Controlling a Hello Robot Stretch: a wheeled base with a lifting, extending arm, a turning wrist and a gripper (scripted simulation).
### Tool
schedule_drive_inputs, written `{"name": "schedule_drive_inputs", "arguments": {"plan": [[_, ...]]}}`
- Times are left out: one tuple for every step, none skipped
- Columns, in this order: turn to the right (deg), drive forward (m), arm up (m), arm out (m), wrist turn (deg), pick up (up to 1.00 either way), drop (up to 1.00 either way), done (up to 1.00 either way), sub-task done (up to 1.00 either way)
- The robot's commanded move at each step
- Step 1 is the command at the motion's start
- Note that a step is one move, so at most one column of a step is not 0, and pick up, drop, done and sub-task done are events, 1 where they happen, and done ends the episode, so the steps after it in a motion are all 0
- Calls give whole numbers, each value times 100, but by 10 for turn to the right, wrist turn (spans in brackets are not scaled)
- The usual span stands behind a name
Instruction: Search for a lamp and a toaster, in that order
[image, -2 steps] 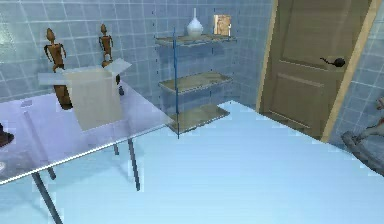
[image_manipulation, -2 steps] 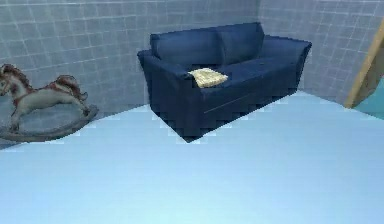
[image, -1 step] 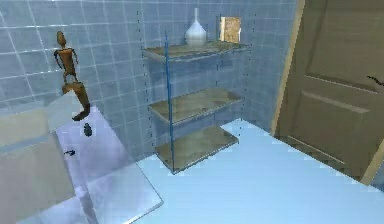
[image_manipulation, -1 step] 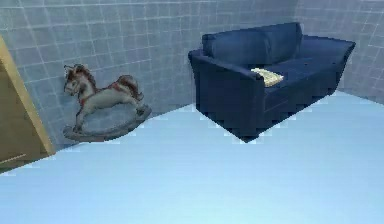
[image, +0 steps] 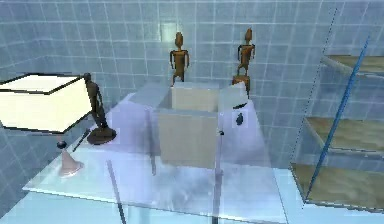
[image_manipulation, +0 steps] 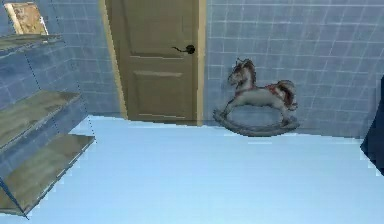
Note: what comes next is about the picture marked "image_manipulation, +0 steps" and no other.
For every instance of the brown wooden room door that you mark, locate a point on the brown wooden room door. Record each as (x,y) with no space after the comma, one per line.
(156,80)

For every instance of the grey rocking horse toy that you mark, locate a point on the grey rocking horse toy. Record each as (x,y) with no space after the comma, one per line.
(256,96)

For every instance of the wooden shelf unit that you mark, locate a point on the wooden shelf unit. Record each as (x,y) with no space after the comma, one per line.
(36,166)

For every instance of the dark blue furniture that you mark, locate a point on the dark blue furniture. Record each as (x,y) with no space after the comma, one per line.
(376,140)

